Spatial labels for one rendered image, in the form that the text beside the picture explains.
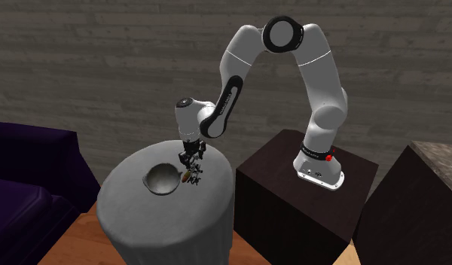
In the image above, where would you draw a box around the dark purple sofa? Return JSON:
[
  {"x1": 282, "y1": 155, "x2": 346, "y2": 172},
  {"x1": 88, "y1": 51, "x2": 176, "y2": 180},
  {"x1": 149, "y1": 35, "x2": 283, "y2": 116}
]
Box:
[{"x1": 0, "y1": 121, "x2": 102, "y2": 265}]

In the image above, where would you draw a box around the round table with grey cloth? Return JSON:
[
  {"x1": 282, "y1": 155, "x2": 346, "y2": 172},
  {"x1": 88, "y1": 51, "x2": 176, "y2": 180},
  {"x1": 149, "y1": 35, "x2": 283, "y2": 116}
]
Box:
[{"x1": 96, "y1": 139, "x2": 235, "y2": 265}]

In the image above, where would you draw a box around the dark cabinet with stone top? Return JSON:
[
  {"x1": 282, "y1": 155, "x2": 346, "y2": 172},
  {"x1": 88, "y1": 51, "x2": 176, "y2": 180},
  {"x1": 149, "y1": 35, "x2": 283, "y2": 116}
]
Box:
[{"x1": 352, "y1": 140, "x2": 452, "y2": 265}]

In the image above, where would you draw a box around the grey bowl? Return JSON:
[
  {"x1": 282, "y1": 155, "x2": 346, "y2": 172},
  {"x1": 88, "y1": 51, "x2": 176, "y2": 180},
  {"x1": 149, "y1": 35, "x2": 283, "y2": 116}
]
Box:
[{"x1": 142, "y1": 163, "x2": 184, "y2": 196}]

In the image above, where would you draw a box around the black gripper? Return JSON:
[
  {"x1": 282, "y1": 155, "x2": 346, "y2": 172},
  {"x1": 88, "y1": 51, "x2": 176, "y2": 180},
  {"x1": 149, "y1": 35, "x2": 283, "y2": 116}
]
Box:
[{"x1": 178, "y1": 140, "x2": 208, "y2": 187}]

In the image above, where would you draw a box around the dark brown robot stand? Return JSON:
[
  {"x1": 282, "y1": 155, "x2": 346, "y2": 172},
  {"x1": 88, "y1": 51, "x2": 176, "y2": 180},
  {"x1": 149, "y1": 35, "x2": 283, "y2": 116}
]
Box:
[{"x1": 234, "y1": 128, "x2": 380, "y2": 265}]

